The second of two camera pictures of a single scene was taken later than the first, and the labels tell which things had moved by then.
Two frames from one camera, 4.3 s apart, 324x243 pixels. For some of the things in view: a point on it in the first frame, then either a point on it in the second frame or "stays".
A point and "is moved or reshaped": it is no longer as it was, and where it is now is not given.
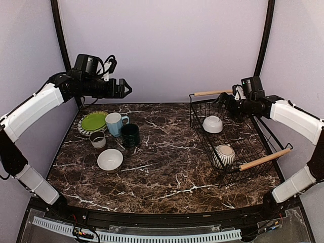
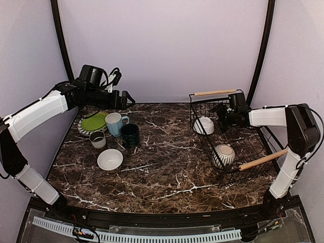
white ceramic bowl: x=212 y=124 is moved or reshaped
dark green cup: x=130 y=134 stays
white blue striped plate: x=86 y=131 stays
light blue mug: x=115 y=122 stays
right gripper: x=230 y=102 -> x=219 y=110
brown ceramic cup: x=97 y=139 stays
